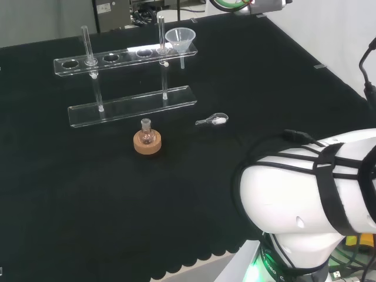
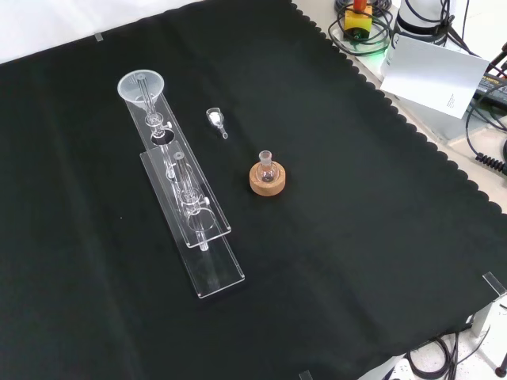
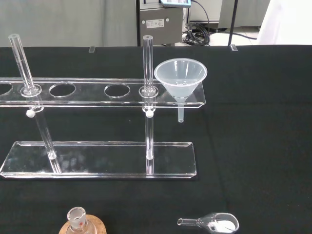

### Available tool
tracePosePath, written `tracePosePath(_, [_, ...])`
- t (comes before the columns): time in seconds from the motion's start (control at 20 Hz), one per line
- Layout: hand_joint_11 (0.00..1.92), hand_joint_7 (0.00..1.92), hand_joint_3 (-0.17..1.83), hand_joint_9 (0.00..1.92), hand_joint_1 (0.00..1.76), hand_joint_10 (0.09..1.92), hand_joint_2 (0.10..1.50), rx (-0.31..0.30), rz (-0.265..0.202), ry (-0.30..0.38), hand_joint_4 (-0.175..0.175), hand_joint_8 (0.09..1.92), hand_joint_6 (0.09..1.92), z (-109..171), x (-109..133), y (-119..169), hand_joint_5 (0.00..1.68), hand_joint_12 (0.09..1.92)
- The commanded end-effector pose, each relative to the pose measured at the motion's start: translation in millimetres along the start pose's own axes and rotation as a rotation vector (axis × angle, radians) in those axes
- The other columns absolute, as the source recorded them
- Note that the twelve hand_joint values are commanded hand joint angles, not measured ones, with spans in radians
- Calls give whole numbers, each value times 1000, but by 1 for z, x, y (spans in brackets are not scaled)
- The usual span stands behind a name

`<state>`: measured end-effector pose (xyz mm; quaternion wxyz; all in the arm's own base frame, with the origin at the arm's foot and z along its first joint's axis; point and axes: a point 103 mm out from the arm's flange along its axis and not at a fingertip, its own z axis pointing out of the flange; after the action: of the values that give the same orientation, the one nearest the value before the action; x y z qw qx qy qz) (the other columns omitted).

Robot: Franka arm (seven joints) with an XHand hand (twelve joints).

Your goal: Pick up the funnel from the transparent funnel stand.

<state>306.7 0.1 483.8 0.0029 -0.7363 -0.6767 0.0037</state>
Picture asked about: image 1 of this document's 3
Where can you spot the clear acrylic funnel stand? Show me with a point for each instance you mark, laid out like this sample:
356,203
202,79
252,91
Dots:
132,102

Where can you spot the yellow stop button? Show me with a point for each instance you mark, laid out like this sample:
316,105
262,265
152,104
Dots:
351,239

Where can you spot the grey metal cabinet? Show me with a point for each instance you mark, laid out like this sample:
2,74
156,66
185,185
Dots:
113,14

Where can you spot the translucent plastic funnel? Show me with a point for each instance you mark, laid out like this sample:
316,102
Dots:
179,39

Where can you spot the black bench cloth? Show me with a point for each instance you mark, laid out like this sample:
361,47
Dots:
88,191

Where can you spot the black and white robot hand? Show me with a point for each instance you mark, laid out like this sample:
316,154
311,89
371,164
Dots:
264,6

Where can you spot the small glass round-bottom flask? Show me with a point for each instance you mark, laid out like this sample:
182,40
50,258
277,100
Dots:
146,136

